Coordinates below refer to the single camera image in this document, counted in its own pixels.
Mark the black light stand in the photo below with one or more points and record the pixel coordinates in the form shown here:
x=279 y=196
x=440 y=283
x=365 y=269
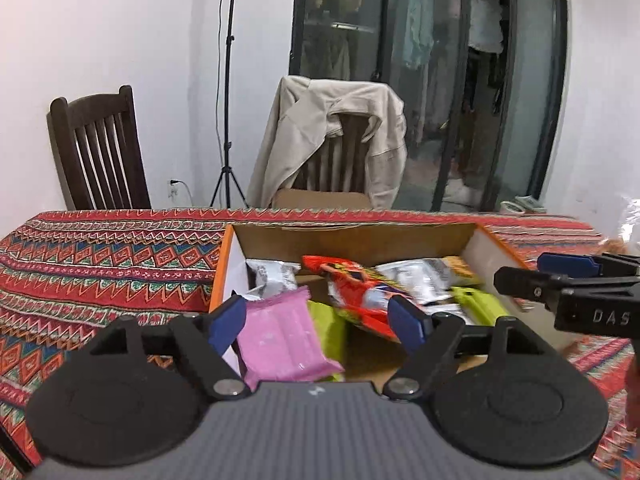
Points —
x=229 y=60

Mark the beige jacket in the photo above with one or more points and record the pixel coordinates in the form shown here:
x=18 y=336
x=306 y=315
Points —
x=300 y=135

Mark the dark wooden chair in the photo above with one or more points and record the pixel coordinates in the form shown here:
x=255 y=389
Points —
x=100 y=155

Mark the pink snack packet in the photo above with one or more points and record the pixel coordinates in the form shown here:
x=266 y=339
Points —
x=285 y=335

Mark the orange cardboard box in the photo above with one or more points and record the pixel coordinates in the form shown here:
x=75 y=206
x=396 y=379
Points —
x=350 y=240

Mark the tape roll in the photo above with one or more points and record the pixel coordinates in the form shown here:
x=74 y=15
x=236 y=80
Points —
x=522 y=205

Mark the white hanging garment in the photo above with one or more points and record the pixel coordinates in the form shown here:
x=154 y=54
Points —
x=485 y=25

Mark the wooden chair under jacket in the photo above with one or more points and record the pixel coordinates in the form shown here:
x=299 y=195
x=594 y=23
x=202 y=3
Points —
x=340 y=155

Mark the dark sliding glass door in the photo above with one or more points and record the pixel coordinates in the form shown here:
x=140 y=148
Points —
x=530 y=85

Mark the light blue hanging shirt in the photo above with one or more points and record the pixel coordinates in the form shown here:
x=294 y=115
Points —
x=419 y=20

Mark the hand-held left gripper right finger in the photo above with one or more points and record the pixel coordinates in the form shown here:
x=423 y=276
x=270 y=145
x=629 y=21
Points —
x=407 y=322

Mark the white wall outlet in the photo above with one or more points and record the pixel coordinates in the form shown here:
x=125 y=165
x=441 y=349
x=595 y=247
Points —
x=173 y=187

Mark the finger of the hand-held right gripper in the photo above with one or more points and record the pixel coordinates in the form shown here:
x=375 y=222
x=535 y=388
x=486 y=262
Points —
x=565 y=264
x=525 y=282

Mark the clear plastic bag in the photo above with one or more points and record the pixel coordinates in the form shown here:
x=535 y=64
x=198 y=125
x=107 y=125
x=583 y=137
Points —
x=631 y=220

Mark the red patterned tablecloth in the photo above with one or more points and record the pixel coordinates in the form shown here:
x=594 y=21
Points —
x=100 y=270

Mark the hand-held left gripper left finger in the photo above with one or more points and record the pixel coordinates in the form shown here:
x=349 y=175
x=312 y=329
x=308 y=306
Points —
x=227 y=322

